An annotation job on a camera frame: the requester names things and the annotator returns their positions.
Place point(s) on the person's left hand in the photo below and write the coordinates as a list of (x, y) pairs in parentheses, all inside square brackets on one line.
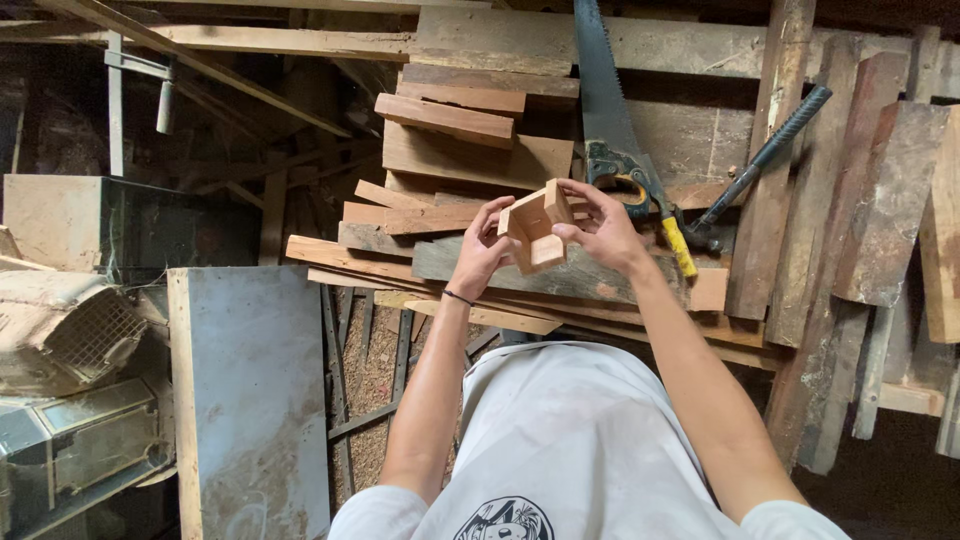
[(472, 259)]

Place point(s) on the person's right hand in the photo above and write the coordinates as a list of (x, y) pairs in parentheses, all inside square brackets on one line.
[(611, 232)]

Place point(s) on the small wooden box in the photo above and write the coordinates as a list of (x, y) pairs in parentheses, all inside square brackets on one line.
[(541, 225)]

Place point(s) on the black wristband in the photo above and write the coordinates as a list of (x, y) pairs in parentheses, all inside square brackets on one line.
[(457, 297)]

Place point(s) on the pile of wood planks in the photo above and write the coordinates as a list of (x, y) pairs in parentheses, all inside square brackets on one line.
[(465, 154)]

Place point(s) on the white printed t-shirt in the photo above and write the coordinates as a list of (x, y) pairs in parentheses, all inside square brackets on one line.
[(577, 435)]

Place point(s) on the grey metal-faced board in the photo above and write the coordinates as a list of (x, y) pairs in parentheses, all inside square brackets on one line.
[(255, 405)]

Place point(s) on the row of weathered wood boards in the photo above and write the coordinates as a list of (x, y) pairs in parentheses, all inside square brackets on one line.
[(885, 210)]

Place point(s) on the long wooden beams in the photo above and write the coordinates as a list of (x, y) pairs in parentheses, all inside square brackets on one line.
[(300, 39)]

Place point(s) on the dark glass tank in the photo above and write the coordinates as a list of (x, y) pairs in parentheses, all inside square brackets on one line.
[(180, 225)]

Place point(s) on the metal bar clamp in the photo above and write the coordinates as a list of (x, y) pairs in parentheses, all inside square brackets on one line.
[(115, 97)]

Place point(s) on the beige board panel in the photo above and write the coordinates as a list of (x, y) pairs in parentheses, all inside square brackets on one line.
[(52, 223)]

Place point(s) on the dusty metal cabinet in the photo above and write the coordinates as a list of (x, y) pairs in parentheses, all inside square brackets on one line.
[(82, 450)]

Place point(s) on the metal angle bar frame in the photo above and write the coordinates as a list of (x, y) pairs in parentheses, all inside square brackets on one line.
[(339, 390)]

